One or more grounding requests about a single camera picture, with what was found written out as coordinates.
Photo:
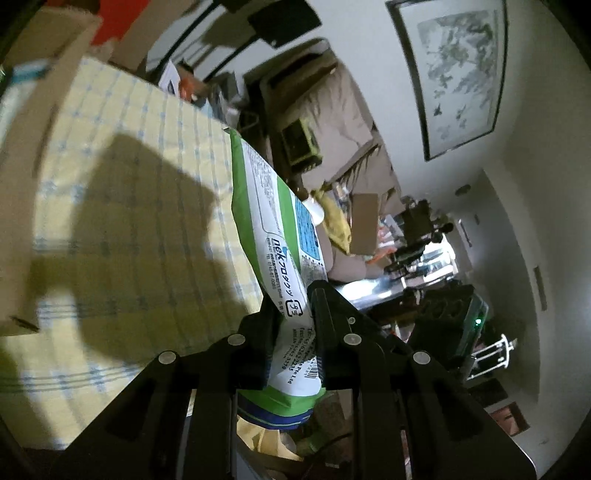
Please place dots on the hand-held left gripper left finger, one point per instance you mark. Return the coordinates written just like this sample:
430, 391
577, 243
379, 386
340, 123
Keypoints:
258, 350

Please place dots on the large beige pillow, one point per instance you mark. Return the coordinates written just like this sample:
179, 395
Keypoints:
341, 124

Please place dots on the flat brown cardboard piece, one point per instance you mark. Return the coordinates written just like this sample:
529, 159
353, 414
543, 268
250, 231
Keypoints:
364, 221

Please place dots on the framed ink painting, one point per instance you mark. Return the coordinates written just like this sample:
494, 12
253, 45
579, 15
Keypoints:
457, 69

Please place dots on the yellow plastic bag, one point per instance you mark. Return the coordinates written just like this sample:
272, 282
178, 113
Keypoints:
254, 434

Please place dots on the white rounded device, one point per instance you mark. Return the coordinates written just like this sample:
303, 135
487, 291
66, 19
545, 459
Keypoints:
316, 210

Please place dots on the brown cardboard box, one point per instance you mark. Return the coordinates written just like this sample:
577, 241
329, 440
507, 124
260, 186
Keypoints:
27, 184

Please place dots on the yellow checked tablecloth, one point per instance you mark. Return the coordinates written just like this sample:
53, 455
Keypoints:
115, 110

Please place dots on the white metal stand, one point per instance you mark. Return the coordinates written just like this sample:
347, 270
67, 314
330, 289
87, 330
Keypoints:
485, 355

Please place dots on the brown sofa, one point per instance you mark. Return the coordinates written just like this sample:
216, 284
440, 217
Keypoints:
351, 267

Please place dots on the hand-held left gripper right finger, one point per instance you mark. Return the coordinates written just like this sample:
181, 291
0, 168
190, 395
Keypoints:
330, 332

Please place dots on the black speaker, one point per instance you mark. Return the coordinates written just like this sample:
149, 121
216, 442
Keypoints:
281, 18

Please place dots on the yellow cloth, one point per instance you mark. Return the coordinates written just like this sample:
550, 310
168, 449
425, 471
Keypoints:
337, 226

